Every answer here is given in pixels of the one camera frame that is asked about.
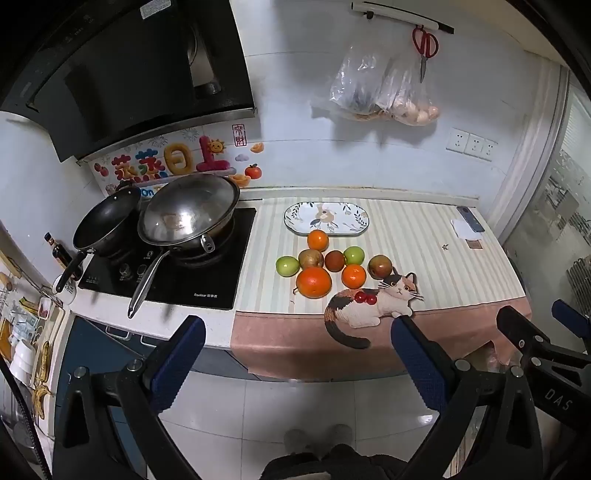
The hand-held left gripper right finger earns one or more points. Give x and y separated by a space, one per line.
418 360

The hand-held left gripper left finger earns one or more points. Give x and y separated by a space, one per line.
178 364

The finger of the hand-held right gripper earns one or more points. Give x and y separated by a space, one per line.
519 330
570 316

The brown round fruit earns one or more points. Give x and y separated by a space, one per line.
310 258
380 266

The small orange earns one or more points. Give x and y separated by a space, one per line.
354 276
317 240

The green apple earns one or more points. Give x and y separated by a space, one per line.
354 254
287 266

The dark red round fruit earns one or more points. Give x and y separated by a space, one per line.
334 261

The large orange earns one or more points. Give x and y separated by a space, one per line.
314 282

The oval patterned plate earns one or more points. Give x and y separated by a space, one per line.
300 217

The calico cat shaped mat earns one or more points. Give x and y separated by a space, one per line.
364 314

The black gas stove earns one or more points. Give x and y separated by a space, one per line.
207 281

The stainless wok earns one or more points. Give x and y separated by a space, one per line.
147 277

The blue kitchen cabinet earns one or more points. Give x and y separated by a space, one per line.
87 341

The small brown card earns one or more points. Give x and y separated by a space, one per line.
473 244

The person's right shoe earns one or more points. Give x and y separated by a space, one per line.
338 436

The person's shoe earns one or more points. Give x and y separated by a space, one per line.
298 441
338 436

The white paper sheet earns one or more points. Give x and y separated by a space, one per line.
461 230

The glass sliding door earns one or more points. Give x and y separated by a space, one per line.
563 184

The white mug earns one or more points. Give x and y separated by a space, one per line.
67 290

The yellow curved object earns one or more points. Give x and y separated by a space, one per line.
42 369

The person's dark trouser legs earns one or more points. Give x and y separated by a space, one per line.
332 466

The person's left shoe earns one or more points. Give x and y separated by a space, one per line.
298 441

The stack of white bowls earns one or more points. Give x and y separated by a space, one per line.
23 360

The domed wok lid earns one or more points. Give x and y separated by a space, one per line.
187 207

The black frying pan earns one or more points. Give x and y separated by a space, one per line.
108 221

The dark sauce bottle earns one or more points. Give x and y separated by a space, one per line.
59 253

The plastic bag of eggs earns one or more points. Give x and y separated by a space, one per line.
411 99

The plastic bag with dark contents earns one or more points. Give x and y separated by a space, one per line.
358 83

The black range hood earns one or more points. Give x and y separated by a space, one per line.
115 78

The white wall socket panel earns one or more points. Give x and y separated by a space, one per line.
471 144

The set of colourful wall stickers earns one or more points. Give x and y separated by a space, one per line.
171 161

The wall hook rail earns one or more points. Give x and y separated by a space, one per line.
401 16

